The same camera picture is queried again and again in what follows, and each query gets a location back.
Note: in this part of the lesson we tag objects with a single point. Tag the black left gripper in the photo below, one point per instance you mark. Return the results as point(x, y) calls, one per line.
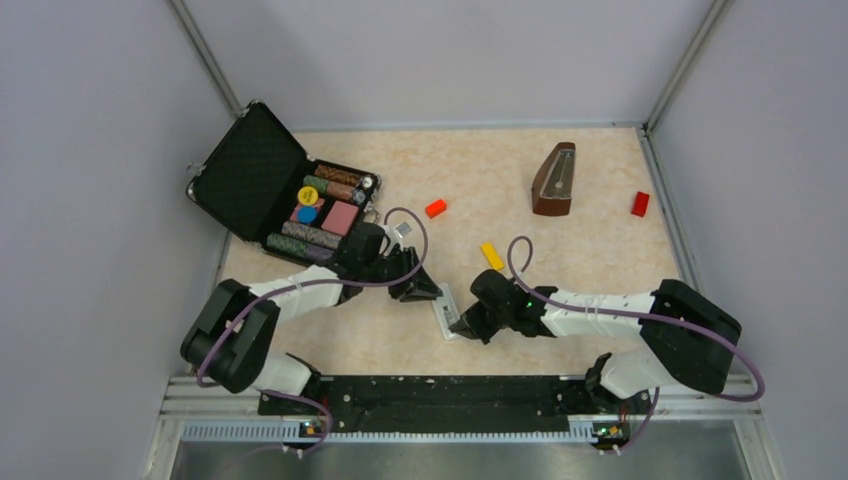
point(425, 286)

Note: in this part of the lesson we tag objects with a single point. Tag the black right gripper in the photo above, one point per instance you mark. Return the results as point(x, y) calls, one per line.
point(464, 327)

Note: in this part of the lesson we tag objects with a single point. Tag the white remote control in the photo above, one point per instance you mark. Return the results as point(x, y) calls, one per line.
point(446, 312)

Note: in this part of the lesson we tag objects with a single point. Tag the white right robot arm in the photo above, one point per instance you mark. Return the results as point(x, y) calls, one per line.
point(681, 337)

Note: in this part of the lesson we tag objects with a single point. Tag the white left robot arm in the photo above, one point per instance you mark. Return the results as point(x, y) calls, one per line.
point(229, 343)

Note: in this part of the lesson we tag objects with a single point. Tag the yellow toy block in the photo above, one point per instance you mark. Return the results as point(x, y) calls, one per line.
point(492, 256)

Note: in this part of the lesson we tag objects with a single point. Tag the orange toy block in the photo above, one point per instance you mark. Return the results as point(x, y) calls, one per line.
point(436, 208)

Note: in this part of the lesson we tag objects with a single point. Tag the pink card deck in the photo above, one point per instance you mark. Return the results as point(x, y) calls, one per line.
point(340, 218)

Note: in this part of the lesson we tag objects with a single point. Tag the blue poker chip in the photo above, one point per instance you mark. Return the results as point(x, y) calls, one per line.
point(306, 214)

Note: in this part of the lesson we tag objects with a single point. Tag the yellow poker chip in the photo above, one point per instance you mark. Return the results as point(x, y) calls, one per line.
point(308, 195)

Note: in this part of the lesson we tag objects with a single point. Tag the brown wooden metronome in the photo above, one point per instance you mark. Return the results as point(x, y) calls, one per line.
point(551, 189)

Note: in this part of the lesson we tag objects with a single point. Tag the black poker chip case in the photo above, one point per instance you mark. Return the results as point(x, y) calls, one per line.
point(251, 180)

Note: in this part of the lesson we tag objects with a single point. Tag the red toy brick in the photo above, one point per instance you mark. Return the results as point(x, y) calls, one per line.
point(640, 204)

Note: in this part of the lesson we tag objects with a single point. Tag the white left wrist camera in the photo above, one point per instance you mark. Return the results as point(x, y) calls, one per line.
point(402, 230)

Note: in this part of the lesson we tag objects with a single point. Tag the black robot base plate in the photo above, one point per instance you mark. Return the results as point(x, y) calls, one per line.
point(465, 404)

